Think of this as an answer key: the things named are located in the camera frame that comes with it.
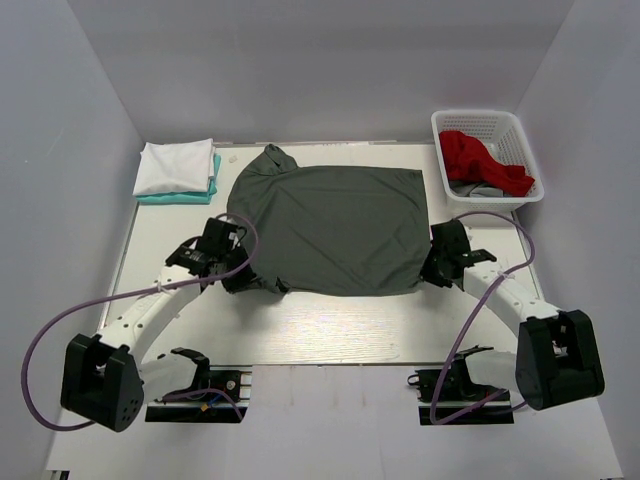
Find folded white t shirt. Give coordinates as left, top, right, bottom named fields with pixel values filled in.
left=133, top=138, right=215, bottom=196

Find white plastic basket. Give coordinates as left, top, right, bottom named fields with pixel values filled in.
left=431, top=110, right=544, bottom=213

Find grey t shirt in basket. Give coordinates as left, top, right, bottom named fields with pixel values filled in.
left=449, top=181, right=504, bottom=198

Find folded teal t shirt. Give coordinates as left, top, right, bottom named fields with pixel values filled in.
left=136, top=153, right=221, bottom=205

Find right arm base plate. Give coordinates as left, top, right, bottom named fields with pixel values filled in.
left=407, top=368, right=514, bottom=426

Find dark grey t shirt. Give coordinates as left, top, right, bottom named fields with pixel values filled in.
left=224, top=144, right=430, bottom=297

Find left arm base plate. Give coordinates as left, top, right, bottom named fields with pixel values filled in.
left=145, top=366, right=252, bottom=424

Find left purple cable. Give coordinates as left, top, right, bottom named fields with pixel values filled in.
left=19, top=213, right=261, bottom=432

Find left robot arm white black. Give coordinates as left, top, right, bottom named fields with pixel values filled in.
left=60, top=214, right=259, bottom=432

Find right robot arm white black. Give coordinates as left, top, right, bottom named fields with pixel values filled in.
left=421, top=219, right=605, bottom=411

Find red t shirt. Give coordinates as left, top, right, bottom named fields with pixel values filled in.
left=438, top=130, right=535, bottom=197

